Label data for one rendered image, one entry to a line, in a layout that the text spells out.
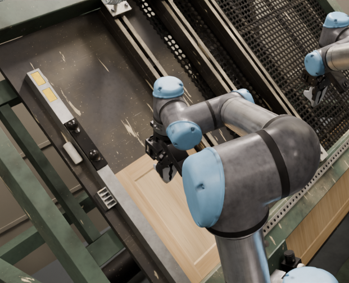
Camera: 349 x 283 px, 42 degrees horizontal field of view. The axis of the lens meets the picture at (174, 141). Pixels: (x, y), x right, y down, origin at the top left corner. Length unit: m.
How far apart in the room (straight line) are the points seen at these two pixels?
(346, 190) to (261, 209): 2.26
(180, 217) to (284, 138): 1.05
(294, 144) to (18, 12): 1.24
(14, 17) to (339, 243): 2.38
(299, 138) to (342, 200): 2.24
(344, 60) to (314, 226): 1.47
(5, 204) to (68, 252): 2.18
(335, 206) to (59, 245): 1.82
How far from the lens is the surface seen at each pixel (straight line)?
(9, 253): 2.64
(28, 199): 1.51
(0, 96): 1.71
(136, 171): 1.69
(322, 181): 2.21
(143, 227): 1.62
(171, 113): 1.10
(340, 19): 1.58
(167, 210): 1.70
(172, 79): 1.16
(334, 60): 1.41
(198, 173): 0.69
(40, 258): 3.88
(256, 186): 0.70
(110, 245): 1.64
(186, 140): 1.07
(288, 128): 0.75
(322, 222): 2.77
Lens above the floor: 1.96
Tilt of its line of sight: 22 degrees down
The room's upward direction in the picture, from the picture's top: 17 degrees counter-clockwise
